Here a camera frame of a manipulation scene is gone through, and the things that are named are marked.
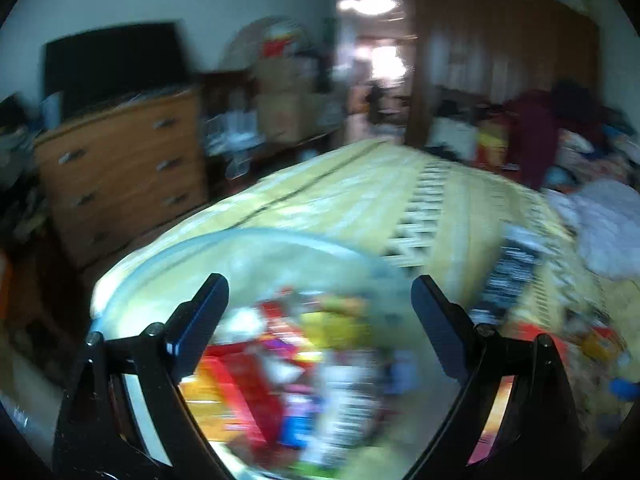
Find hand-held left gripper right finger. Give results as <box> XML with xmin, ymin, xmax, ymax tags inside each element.
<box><xmin>410</xmin><ymin>275</ymin><xmax>587</xmax><ymax>480</ymax></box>

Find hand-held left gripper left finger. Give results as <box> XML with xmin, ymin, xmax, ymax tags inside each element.
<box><xmin>52</xmin><ymin>272</ymin><xmax>231</xmax><ymax>480</ymax></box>

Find large yellow snack packet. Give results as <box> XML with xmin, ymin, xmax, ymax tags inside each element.
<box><xmin>304</xmin><ymin>296</ymin><xmax>384</xmax><ymax>354</ymax></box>

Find clear plastic bin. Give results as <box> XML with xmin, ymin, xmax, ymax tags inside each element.
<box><xmin>91</xmin><ymin>226</ymin><xmax>468</xmax><ymax>480</ymax></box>

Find black cardboard box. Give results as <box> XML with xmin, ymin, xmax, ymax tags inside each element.
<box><xmin>479</xmin><ymin>229</ymin><xmax>547</xmax><ymax>322</ymax></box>

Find orange yellow snack packet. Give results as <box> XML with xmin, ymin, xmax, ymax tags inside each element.
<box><xmin>576</xmin><ymin>324</ymin><xmax>629</xmax><ymax>364</ymax></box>

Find wooden dresser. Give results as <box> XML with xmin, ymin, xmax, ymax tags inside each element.
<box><xmin>31</xmin><ymin>86</ymin><xmax>209</xmax><ymax>272</ymax></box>

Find yellow patterned bed sheet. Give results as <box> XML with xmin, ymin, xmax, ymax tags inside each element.
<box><xmin>91</xmin><ymin>139</ymin><xmax>640</xmax><ymax>480</ymax></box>

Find white tote bag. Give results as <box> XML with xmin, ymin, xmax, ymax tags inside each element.
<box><xmin>426</xmin><ymin>116</ymin><xmax>479</xmax><ymax>162</ymax></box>

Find red gold box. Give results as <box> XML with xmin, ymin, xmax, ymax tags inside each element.
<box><xmin>474</xmin><ymin>119</ymin><xmax>509</xmax><ymax>169</ymax></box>

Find white floral pillow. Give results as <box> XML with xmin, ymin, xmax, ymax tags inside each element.
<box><xmin>549</xmin><ymin>179</ymin><xmax>640</xmax><ymax>279</ymax></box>

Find maroon garment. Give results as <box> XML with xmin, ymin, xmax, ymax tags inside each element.
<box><xmin>501</xmin><ymin>89</ymin><xmax>567</xmax><ymax>189</ymax></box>

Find stack of cardboard boxes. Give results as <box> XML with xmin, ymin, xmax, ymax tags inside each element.
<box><xmin>251</xmin><ymin>56</ymin><xmax>327</xmax><ymax>144</ymax></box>

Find pile of clothes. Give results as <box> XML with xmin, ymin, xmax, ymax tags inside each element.
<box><xmin>550</xmin><ymin>79</ymin><xmax>640</xmax><ymax>187</ymax></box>

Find black television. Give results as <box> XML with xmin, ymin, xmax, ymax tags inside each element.
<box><xmin>41</xmin><ymin>21</ymin><xmax>192</xmax><ymax>122</ymax></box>

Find round pale board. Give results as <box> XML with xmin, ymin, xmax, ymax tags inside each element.
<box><xmin>219</xmin><ymin>16</ymin><xmax>322</xmax><ymax>72</ymax></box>

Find wooden wardrobe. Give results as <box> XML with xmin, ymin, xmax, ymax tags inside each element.
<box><xmin>404</xmin><ymin>0</ymin><xmax>602</xmax><ymax>162</ymax></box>

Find ceiling lamp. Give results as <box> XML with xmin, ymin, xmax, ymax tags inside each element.
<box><xmin>336</xmin><ymin>0</ymin><xmax>402</xmax><ymax>14</ymax></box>

